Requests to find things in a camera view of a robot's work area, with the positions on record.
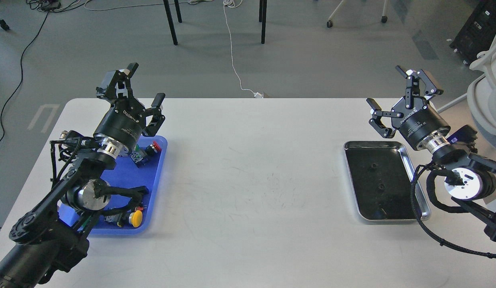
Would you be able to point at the black table leg right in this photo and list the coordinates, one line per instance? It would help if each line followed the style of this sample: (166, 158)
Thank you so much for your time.
(263, 5)

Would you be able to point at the yellow push button switch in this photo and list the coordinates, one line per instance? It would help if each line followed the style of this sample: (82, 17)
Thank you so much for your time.
(130, 218)

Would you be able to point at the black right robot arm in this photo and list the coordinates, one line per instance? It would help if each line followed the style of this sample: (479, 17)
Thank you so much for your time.
(458, 175)

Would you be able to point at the silver metal tray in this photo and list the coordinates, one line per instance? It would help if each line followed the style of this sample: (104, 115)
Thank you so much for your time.
(383, 162)

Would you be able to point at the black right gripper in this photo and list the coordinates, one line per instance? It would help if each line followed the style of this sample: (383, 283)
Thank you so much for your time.
(416, 118)

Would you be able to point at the black equipment case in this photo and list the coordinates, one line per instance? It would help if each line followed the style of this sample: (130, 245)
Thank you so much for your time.
(477, 33)

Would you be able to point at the red push button switch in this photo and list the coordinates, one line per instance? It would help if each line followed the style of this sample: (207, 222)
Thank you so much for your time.
(141, 156)

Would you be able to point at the black table leg left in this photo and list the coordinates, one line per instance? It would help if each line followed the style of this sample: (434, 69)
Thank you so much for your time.
(169, 17)

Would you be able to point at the white office chair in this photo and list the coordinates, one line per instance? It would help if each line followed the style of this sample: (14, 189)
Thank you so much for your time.
(481, 96)

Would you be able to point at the white rolling chair base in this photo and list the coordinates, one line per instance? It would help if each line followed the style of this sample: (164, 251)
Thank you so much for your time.
(331, 20)

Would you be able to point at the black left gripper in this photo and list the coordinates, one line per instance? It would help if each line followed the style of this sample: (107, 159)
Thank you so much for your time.
(127, 119)

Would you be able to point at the black table leg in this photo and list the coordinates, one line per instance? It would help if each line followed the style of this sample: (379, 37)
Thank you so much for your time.
(169, 17)
(263, 5)

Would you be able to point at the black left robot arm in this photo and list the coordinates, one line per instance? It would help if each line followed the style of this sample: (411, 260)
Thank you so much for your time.
(53, 235)

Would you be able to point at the blue plastic tray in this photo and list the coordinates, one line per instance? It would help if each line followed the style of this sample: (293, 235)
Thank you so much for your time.
(127, 175)

